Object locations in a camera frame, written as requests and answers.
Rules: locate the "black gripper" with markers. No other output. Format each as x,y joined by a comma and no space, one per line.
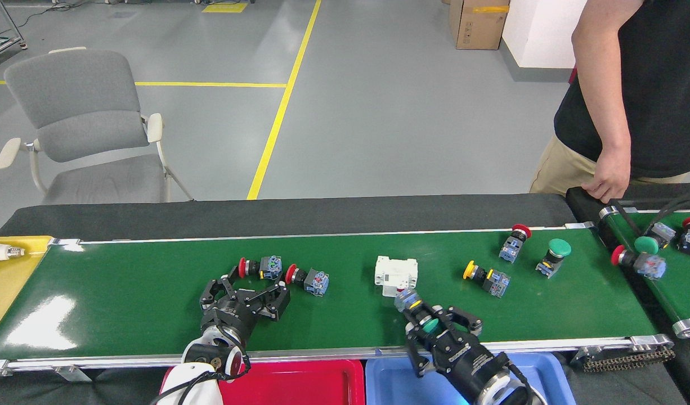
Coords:
232,320
466,360

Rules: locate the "person's right forearm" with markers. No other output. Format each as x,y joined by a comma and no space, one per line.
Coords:
609,101

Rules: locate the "blue plastic tray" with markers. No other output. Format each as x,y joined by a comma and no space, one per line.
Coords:
385,388

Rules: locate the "red plastic tray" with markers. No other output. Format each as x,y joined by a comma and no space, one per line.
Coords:
300,388

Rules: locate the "long green conveyor belt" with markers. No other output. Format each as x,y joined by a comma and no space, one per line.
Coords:
125,281

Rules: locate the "person's right hand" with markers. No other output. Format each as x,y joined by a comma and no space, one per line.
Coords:
612,174

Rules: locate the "white circuit breaker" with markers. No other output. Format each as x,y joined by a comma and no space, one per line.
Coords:
395,273

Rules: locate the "long black table cover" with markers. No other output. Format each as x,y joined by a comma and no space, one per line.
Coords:
266,216

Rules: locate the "black table cover under feeder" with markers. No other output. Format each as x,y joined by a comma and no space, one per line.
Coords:
584,216

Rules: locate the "yellow plastic bin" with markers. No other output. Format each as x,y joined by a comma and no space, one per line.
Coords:
7,298

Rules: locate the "grey office chair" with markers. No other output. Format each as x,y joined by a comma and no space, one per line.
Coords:
80,101

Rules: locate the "cardboard box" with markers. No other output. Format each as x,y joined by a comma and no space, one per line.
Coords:
480,25

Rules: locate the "person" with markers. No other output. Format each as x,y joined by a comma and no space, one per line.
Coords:
660,84

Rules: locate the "yellow mushroom push button switch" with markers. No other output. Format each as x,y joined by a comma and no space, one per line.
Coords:
497,283

